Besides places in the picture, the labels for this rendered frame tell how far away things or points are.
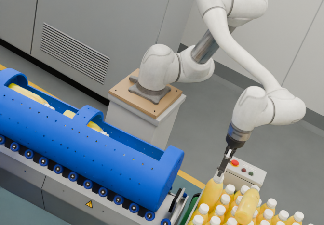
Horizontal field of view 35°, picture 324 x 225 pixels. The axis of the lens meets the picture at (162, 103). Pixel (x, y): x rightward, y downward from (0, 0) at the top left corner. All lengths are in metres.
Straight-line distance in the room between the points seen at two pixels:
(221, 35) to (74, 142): 0.74
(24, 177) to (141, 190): 0.59
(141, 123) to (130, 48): 1.25
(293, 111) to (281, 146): 2.63
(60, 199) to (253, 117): 0.97
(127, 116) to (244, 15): 0.89
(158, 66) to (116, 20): 1.31
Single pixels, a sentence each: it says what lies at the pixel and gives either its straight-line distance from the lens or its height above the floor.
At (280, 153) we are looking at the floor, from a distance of 4.51.
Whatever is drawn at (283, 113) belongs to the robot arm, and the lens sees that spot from 1.94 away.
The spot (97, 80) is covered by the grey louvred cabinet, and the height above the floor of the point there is 0.22.
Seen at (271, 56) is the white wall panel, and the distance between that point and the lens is 4.85.
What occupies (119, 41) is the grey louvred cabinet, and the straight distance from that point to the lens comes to 3.92.
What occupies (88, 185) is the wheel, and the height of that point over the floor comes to 0.96.
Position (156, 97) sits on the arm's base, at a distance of 2.73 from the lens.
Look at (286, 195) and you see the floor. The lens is 4.14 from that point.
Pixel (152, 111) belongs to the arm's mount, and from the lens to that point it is 2.66.
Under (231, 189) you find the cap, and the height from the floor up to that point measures 1.10.
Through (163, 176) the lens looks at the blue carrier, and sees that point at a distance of 2.07.
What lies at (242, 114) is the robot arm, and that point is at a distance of 1.87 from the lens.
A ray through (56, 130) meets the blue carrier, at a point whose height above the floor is 1.17.
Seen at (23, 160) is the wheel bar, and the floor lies 0.92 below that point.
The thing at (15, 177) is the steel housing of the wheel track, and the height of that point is 0.82.
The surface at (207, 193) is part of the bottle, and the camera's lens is 2.16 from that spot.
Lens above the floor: 2.60
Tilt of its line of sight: 35 degrees down
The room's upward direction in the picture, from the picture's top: 18 degrees clockwise
